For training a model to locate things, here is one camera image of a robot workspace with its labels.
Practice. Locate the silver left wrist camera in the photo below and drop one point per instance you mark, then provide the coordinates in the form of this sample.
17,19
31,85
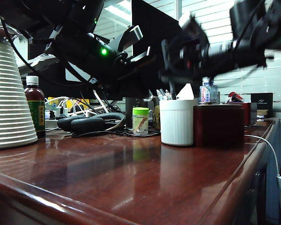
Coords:
131,35

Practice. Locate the white power strip with plugs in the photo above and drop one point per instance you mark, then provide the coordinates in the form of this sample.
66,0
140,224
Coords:
49,122

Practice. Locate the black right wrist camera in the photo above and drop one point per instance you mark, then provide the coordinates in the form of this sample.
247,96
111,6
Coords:
194,25

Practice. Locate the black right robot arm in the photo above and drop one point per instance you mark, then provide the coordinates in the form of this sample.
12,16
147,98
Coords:
248,44

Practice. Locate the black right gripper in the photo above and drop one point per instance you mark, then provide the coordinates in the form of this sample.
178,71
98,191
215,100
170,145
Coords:
185,58

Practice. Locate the large black monitor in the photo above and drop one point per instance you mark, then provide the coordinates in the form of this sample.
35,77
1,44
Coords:
159,35

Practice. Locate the dark red wooden box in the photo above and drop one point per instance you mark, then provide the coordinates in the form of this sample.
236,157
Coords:
219,126

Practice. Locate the black AOC monitor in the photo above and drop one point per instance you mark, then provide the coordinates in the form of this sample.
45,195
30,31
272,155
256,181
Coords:
61,91

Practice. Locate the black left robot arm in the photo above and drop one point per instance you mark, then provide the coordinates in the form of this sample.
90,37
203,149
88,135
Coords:
72,35

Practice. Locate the clear water bottle blue label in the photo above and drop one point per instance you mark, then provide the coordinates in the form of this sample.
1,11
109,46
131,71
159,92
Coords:
207,95

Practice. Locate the dark mug steel lid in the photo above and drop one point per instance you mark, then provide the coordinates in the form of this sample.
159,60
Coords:
128,114

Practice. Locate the gold and black tin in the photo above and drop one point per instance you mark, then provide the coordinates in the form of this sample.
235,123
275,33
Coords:
262,114

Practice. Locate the black box with logo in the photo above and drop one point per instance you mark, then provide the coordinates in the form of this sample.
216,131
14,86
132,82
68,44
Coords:
261,103

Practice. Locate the white ribbed thermos jug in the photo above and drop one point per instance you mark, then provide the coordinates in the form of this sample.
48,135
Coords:
9,98

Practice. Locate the grey model aircraft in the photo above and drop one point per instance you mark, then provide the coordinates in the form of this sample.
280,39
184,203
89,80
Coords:
39,62

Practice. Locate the dark drink bottle white cap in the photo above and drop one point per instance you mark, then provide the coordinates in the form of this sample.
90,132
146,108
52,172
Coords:
35,105

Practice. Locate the white tissue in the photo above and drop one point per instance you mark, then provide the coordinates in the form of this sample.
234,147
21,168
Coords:
185,92

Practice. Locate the yellowish figurine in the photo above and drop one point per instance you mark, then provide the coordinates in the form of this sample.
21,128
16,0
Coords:
157,117

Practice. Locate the clear ballpoint pen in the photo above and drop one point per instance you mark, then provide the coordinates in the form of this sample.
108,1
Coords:
167,95

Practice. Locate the white clear gel pen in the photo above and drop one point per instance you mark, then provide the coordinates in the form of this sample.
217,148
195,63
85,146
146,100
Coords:
160,94

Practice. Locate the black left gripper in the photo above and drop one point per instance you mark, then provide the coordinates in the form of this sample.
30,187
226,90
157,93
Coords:
121,79

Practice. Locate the red and black ornament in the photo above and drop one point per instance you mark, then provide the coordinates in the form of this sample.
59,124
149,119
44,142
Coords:
235,97

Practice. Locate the white ribbed pen holder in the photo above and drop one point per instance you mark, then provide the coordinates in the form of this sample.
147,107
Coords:
176,124

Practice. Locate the clear jar green lid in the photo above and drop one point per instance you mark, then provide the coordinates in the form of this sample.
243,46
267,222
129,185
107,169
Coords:
140,122

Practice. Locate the small red box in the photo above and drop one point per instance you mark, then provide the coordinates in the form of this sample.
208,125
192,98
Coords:
248,113

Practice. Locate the black headphones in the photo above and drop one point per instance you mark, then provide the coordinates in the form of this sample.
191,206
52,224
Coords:
86,124

